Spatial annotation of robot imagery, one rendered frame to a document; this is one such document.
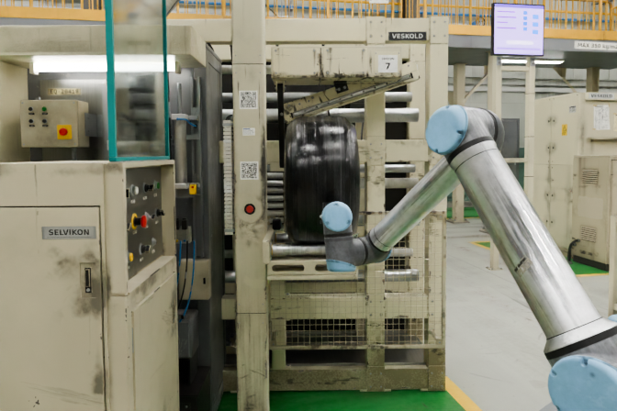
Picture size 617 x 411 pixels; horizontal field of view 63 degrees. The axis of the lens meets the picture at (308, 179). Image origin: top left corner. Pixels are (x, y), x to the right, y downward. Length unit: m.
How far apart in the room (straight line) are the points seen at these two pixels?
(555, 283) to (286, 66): 1.61
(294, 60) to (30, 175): 1.28
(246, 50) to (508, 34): 4.18
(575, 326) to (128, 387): 1.15
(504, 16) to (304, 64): 3.86
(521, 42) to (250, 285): 4.55
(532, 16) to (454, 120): 4.96
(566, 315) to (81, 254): 1.20
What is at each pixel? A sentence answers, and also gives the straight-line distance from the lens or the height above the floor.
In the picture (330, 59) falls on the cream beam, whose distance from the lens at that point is 2.36.
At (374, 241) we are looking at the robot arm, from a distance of 1.61.
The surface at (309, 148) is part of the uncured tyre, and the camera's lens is 1.90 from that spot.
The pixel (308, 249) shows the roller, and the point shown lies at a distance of 2.02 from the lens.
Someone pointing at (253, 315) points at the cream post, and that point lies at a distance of 2.18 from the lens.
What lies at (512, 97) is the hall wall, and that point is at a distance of 13.11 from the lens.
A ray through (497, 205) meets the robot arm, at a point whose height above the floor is 1.18.
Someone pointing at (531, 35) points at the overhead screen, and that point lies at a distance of 6.07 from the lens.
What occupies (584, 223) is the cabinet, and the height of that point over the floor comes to 0.48.
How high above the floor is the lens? 1.29
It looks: 3 degrees down
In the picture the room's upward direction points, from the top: straight up
